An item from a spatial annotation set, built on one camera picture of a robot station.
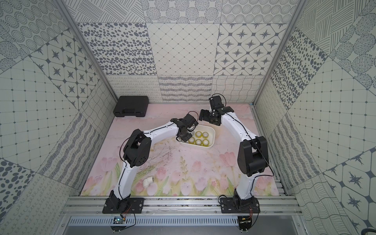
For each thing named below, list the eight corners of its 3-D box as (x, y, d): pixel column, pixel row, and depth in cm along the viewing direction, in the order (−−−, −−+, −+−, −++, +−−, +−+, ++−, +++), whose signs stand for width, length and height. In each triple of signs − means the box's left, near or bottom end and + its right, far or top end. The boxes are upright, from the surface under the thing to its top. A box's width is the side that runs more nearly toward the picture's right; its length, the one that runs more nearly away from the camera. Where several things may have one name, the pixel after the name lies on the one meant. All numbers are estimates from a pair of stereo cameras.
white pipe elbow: (145, 188, 81) (143, 187, 79) (143, 182, 84) (141, 180, 81) (155, 183, 83) (154, 181, 81) (153, 177, 86) (152, 175, 83)
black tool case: (113, 118, 114) (110, 112, 109) (121, 101, 125) (118, 96, 121) (145, 118, 114) (143, 112, 109) (150, 101, 126) (148, 96, 121)
